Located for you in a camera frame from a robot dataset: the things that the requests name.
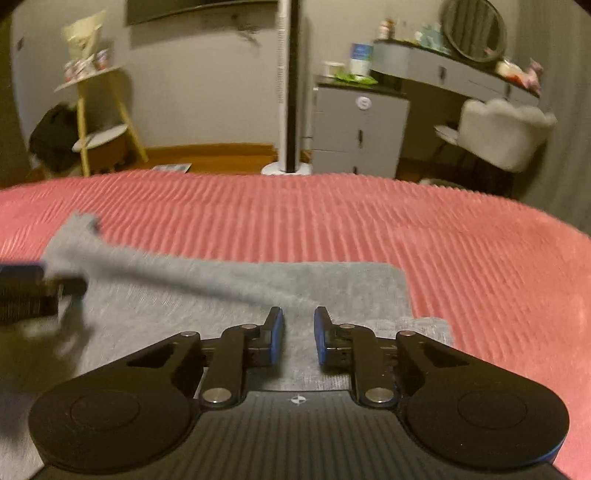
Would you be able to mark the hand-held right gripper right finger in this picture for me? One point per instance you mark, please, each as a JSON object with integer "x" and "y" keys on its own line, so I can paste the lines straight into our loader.
{"x": 321, "y": 332}

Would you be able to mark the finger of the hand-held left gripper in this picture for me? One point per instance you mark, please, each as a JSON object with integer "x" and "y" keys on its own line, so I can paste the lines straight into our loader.
{"x": 27, "y": 295}

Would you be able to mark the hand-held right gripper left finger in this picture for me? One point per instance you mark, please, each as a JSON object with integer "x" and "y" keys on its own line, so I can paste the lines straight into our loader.
{"x": 276, "y": 332}

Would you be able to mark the grey pants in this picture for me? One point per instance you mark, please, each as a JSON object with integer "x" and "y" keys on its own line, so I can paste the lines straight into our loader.
{"x": 346, "y": 286}

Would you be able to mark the pink ribbed bedspread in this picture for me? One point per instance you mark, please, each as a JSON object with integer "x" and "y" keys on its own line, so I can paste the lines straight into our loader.
{"x": 461, "y": 254}

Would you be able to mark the magazine on floor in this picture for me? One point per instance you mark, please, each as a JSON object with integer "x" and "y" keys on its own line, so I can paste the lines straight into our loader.
{"x": 171, "y": 168}

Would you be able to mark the grey drawer cabinet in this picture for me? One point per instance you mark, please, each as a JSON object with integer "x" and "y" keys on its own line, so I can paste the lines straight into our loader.
{"x": 360, "y": 138}

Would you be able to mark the yellow-legged side table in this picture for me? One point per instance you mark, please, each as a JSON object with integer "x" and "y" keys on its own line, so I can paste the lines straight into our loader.
{"x": 87, "y": 76}

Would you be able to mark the small printed cup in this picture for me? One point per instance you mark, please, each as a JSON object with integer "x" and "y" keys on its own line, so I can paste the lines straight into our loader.
{"x": 71, "y": 71}
{"x": 102, "y": 60}

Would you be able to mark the white tower fan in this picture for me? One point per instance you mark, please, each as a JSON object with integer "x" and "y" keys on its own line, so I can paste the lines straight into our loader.
{"x": 288, "y": 92}

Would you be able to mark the green packet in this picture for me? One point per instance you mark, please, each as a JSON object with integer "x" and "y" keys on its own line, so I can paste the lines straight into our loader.
{"x": 355, "y": 79}

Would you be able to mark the white cup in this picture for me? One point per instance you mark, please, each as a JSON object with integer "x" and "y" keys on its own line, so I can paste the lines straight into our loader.
{"x": 333, "y": 68}

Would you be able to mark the white tufted chair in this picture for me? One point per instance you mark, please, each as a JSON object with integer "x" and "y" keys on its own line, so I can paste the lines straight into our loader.
{"x": 503, "y": 134}

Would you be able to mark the white and blue canister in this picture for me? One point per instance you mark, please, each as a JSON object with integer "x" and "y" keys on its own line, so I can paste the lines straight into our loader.
{"x": 360, "y": 60}

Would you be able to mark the grey vanity desk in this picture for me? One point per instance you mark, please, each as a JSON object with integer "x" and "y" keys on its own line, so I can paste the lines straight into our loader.
{"x": 429, "y": 64}

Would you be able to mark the brown-capped bottle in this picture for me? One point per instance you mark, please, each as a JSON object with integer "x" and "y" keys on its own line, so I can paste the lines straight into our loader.
{"x": 388, "y": 28}

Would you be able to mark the teal tissue pack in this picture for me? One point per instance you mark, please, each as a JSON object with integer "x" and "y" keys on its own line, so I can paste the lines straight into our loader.
{"x": 431, "y": 37}

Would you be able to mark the pink plush toy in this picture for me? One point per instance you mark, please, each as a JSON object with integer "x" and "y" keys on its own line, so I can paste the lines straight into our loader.
{"x": 531, "y": 76}

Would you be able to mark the round black-framed mirror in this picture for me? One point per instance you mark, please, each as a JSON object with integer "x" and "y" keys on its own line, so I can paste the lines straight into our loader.
{"x": 473, "y": 27}

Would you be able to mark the black wall television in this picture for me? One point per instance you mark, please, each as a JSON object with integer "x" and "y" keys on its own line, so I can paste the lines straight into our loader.
{"x": 184, "y": 9}

